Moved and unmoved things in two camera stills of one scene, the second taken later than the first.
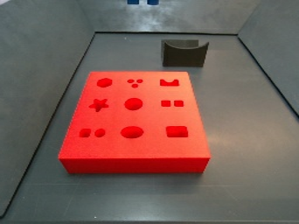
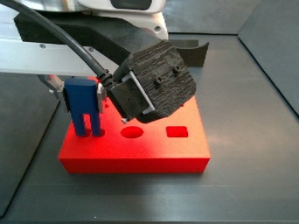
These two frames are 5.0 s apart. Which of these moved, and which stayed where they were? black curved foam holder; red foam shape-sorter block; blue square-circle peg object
Moved: blue square-circle peg object
Stayed: black curved foam holder; red foam shape-sorter block
